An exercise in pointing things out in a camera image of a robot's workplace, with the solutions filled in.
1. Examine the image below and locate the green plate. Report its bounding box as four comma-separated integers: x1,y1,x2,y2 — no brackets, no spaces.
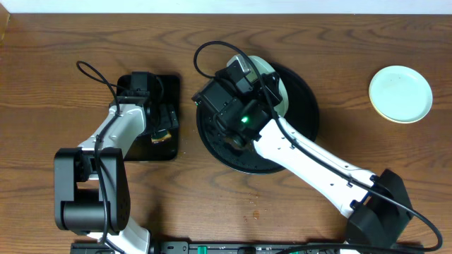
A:
368,66,433,124
249,56,289,116

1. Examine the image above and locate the green yellow sponge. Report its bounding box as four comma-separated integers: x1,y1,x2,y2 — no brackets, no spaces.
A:
151,129,172,144

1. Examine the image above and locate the yellow plate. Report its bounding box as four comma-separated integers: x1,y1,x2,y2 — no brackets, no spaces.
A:
368,91,399,123

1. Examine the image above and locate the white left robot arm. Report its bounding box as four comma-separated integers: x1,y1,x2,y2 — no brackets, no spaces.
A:
54,88,179,253

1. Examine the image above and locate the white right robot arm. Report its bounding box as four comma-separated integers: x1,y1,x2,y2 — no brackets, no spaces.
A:
193,68,412,248

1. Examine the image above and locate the round black tray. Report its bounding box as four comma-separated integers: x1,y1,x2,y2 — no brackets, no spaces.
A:
196,62,319,175

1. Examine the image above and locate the rectangular black tray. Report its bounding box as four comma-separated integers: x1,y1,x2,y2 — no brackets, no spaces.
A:
117,72,180,162

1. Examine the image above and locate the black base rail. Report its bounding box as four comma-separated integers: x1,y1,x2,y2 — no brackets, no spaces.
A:
69,240,424,254

